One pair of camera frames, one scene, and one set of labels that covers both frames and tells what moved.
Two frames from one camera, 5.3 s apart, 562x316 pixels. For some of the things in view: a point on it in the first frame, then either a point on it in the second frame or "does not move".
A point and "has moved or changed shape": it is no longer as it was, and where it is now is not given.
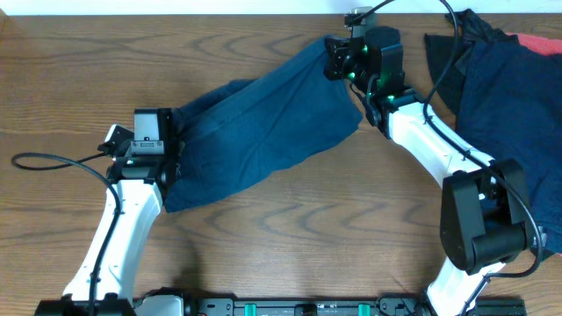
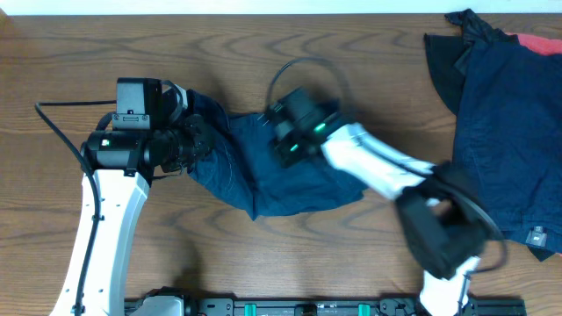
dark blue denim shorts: x=234 y=131 has moved or changed shape
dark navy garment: x=508 y=107 does not move
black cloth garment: x=439 y=49 does not move
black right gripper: x=338 y=56 → x=284 y=161
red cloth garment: x=545 y=46 does not move
